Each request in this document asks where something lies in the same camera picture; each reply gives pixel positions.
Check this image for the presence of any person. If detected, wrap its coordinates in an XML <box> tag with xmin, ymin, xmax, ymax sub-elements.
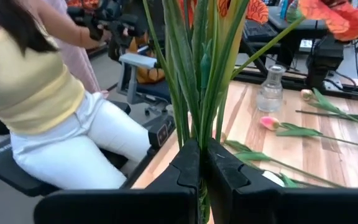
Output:
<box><xmin>0</xmin><ymin>0</ymin><xmax>151</xmax><ymax>190</ymax></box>
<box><xmin>126</xmin><ymin>30</ymin><xmax>167</xmax><ymax>85</ymax></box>

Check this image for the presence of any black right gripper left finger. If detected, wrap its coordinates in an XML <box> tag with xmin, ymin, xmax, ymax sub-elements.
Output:
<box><xmin>32</xmin><ymin>138</ymin><xmax>201</xmax><ymax>224</ymax></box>

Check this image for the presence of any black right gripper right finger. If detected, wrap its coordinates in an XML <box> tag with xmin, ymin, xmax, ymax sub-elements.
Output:
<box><xmin>204</xmin><ymin>138</ymin><xmax>358</xmax><ymax>224</ymax></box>

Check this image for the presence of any clear glass vase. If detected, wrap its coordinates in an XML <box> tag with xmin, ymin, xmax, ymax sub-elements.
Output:
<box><xmin>255</xmin><ymin>64</ymin><xmax>287</xmax><ymax>113</ymax></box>

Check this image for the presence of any green bottle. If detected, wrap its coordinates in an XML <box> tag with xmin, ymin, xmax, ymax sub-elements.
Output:
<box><xmin>286</xmin><ymin>0</ymin><xmax>304</xmax><ymax>25</ymax></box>

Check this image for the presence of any black operator desk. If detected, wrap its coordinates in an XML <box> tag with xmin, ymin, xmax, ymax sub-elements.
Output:
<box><xmin>237</xmin><ymin>6</ymin><xmax>331</xmax><ymax>66</ymax></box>

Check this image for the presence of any black chair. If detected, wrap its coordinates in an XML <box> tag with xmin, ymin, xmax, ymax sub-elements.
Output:
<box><xmin>0</xmin><ymin>100</ymin><xmax>132</xmax><ymax>198</ymax></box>

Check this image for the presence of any pink garment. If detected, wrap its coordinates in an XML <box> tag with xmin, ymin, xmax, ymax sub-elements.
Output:
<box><xmin>44</xmin><ymin>0</ymin><xmax>110</xmax><ymax>99</ymax></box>

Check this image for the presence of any black machine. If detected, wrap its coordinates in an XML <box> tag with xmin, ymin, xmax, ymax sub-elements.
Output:
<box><xmin>66</xmin><ymin>0</ymin><xmax>150</xmax><ymax>62</ymax></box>

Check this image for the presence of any grey office chair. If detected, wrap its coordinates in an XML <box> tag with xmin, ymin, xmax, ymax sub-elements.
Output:
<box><xmin>116</xmin><ymin>52</ymin><xmax>173</xmax><ymax>116</ymax></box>

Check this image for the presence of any black control box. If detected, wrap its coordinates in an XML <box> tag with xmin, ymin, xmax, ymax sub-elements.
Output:
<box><xmin>147</xmin><ymin>114</ymin><xmax>177</xmax><ymax>149</ymax></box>

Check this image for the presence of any black keyboard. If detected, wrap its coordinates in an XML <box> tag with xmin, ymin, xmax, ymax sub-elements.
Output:
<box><xmin>242</xmin><ymin>19</ymin><xmax>279</xmax><ymax>43</ymax></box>

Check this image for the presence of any black aluminium table frame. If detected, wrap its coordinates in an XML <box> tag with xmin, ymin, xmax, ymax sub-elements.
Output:
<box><xmin>233</xmin><ymin>63</ymin><xmax>358</xmax><ymax>104</ymax></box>

